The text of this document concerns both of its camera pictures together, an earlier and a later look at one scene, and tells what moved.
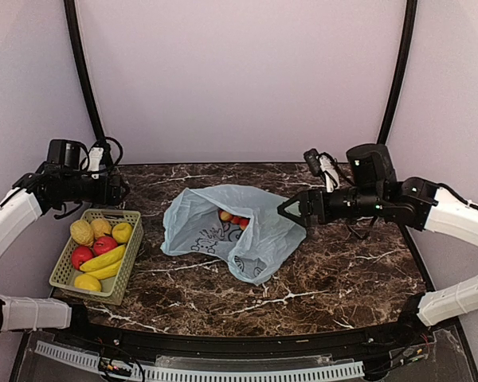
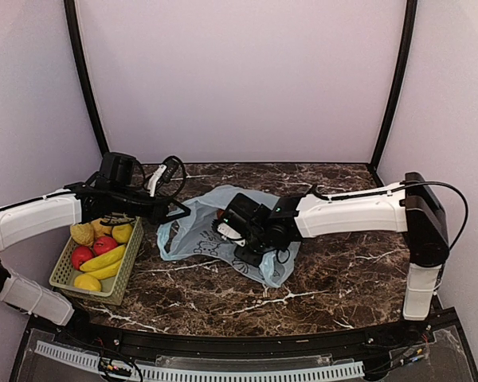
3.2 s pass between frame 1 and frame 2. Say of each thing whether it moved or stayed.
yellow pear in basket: stayed
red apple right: stayed
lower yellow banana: stayed
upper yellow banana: stayed
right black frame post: stayed
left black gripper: moved
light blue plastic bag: moved
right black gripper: moved
